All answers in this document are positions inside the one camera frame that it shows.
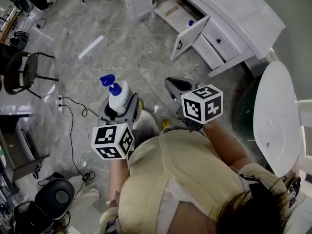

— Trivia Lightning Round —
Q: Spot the person's leg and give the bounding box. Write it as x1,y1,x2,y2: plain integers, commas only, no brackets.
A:
133,108,160,143
159,124,191,136

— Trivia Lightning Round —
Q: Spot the black wicker chair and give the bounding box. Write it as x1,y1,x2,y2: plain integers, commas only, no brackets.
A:
3,51,60,99

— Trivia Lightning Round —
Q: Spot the white cabinet door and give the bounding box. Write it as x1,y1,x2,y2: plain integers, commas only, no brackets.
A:
170,15,211,62
121,0,156,21

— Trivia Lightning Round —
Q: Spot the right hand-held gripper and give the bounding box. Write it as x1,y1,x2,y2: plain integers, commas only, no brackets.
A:
164,77,224,133

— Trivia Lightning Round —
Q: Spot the black power cable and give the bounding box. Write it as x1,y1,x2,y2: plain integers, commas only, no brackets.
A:
60,96,98,180

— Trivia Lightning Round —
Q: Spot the black wire basket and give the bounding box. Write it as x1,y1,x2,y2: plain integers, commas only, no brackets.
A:
9,30,29,50

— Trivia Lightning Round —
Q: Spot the person's left forearm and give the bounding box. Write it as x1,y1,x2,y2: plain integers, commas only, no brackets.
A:
108,155,130,204

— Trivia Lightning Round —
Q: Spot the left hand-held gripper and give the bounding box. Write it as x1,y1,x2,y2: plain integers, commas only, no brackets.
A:
91,93,142,160

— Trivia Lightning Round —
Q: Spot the white oval ceramic basin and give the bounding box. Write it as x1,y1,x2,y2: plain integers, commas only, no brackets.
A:
253,60,303,177

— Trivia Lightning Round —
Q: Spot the white sink cabinet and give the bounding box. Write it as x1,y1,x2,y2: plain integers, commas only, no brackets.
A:
121,0,247,78

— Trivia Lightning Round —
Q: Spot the person's right forearm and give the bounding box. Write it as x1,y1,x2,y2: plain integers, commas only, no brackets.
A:
202,120,247,167

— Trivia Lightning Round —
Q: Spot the person's right leg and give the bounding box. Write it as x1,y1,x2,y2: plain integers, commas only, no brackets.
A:
159,124,191,136

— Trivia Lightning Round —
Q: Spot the black power adapter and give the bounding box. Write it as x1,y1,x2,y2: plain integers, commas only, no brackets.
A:
81,171,96,182

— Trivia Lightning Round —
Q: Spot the dark green ball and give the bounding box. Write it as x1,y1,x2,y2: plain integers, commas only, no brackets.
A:
233,76,263,143

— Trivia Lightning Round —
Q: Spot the wooden slat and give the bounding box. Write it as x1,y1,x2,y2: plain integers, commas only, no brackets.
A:
164,5,180,17

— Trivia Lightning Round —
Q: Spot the black cable with plug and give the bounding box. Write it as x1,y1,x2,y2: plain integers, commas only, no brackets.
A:
24,17,47,34

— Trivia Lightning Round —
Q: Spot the person's cream knitted top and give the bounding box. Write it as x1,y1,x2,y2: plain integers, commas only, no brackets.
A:
99,128,305,234

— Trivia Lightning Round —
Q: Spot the person's left leg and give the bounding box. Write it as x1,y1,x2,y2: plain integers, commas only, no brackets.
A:
133,108,160,143

